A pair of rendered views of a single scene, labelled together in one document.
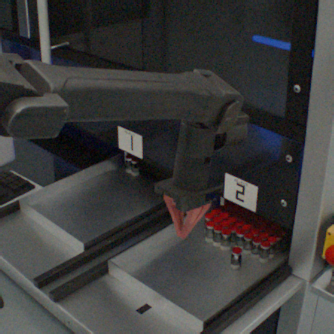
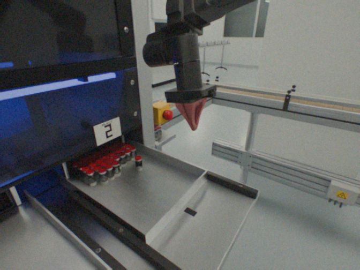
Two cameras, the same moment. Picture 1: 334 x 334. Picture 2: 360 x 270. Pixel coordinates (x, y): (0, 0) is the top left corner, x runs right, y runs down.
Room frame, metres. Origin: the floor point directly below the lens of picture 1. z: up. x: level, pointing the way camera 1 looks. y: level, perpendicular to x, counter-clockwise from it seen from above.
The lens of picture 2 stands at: (0.89, 0.41, 1.28)
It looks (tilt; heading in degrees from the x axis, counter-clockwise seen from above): 26 degrees down; 261
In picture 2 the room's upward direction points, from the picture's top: straight up
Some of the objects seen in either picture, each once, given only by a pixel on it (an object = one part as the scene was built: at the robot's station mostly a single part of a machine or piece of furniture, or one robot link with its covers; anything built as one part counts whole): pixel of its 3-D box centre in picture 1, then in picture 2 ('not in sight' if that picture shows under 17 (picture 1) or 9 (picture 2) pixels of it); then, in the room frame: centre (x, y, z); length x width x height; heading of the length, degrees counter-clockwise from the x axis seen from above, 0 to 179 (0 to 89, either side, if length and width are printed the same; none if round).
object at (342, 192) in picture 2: not in sight; (342, 192); (-0.11, -0.31, 0.50); 0.12 x 0.05 x 0.09; 136
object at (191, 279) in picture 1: (209, 258); (134, 176); (0.94, -0.09, 0.90); 0.34 x 0.26 x 0.04; 136
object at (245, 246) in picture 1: (235, 237); (114, 164); (1.00, -0.15, 0.90); 0.18 x 0.02 x 0.05; 46
